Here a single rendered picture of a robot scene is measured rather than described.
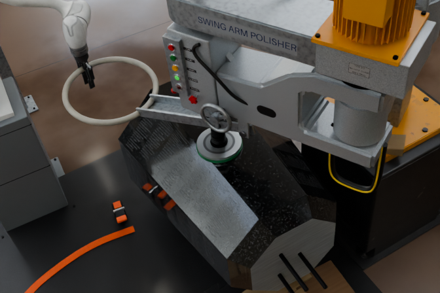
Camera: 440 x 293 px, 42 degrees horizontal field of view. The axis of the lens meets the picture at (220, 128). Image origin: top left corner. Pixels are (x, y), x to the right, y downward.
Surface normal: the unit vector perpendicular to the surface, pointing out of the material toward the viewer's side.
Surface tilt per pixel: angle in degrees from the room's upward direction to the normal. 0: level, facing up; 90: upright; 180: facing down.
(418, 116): 0
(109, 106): 0
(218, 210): 45
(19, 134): 90
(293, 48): 90
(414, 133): 0
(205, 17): 90
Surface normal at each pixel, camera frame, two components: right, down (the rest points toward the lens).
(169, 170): -0.66, -0.19
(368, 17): -0.53, 0.64
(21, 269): -0.09, -0.70
